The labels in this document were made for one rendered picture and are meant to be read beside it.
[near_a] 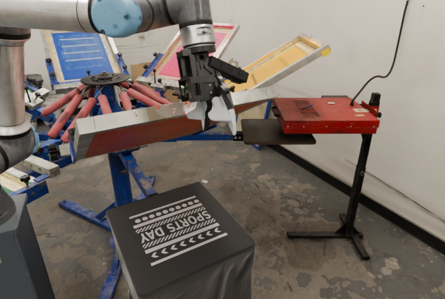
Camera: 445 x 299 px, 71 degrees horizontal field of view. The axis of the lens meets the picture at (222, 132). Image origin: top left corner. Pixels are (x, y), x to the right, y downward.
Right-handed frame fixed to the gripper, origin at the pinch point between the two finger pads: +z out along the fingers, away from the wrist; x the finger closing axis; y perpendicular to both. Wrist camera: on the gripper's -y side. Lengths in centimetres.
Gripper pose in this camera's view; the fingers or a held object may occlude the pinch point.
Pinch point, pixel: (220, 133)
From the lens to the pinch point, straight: 73.3
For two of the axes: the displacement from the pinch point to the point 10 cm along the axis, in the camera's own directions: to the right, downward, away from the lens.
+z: 1.5, 9.8, 1.6
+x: 4.8, 0.7, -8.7
